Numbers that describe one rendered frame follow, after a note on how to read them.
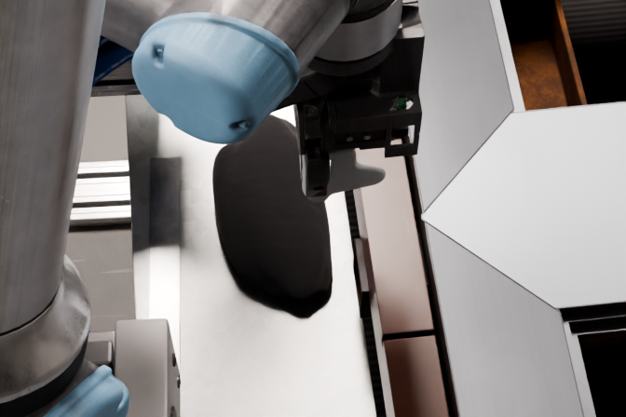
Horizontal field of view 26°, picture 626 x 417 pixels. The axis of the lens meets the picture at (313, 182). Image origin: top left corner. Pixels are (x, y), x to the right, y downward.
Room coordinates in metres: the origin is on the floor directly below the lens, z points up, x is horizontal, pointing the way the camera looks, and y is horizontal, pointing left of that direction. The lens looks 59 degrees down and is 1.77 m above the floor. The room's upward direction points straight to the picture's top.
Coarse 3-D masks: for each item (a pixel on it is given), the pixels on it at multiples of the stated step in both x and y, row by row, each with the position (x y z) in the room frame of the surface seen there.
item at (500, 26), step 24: (504, 24) 0.73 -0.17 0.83; (504, 48) 0.70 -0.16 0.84; (432, 288) 0.47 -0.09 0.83; (576, 312) 0.45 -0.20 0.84; (600, 312) 0.45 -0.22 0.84; (624, 312) 0.45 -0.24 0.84; (576, 336) 0.43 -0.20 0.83; (600, 336) 0.44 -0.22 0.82; (576, 360) 0.41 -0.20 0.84; (456, 408) 0.37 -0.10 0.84
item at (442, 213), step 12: (444, 192) 0.55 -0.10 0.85; (432, 204) 0.54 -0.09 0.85; (444, 204) 0.54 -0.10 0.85; (456, 204) 0.54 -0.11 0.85; (432, 216) 0.53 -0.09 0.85; (444, 216) 0.53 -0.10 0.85; (456, 216) 0.53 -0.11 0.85; (444, 228) 0.52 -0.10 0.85; (456, 228) 0.52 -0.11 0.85; (456, 240) 0.51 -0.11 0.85
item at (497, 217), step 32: (512, 128) 0.61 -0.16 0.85; (480, 160) 0.58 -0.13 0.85; (512, 160) 0.58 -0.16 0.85; (480, 192) 0.55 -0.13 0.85; (512, 192) 0.55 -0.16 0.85; (480, 224) 0.52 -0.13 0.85; (512, 224) 0.52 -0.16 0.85; (480, 256) 0.49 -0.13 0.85; (512, 256) 0.49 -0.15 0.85; (544, 256) 0.49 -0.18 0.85; (544, 288) 0.46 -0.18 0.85
